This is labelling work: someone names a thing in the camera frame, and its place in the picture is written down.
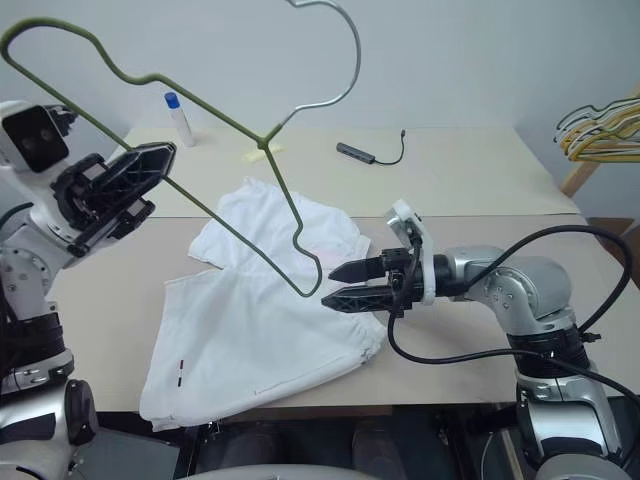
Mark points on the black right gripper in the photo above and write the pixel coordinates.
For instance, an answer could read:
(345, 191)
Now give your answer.
(397, 265)

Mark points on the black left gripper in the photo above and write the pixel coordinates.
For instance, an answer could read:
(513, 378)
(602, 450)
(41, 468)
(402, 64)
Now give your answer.
(80, 192)

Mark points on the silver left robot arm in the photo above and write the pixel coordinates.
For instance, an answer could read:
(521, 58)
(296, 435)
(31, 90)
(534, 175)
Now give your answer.
(20, 270)

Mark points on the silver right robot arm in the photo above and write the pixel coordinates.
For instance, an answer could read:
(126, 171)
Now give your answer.
(530, 285)

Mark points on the white shorts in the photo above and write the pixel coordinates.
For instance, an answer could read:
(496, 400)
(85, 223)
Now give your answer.
(240, 340)

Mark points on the wooden hanger rack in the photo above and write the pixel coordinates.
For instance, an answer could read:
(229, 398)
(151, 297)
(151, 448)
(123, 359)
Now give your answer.
(582, 172)

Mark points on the white bottle blue cap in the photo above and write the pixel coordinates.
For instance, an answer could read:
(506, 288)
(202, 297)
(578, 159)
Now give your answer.
(181, 122)

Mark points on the pale yellow sticky note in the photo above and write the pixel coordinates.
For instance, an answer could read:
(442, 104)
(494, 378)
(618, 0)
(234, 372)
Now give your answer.
(252, 156)

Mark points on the silver robot torso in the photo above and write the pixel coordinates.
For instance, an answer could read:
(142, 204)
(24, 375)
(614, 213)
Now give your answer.
(290, 472)

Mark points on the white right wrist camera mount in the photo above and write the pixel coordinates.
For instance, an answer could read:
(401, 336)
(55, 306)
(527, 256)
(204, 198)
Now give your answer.
(407, 220)

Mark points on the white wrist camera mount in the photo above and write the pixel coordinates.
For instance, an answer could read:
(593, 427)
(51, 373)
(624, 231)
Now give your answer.
(35, 140)
(407, 220)

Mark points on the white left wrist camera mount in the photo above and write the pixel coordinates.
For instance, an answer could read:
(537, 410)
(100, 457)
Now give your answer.
(35, 140)

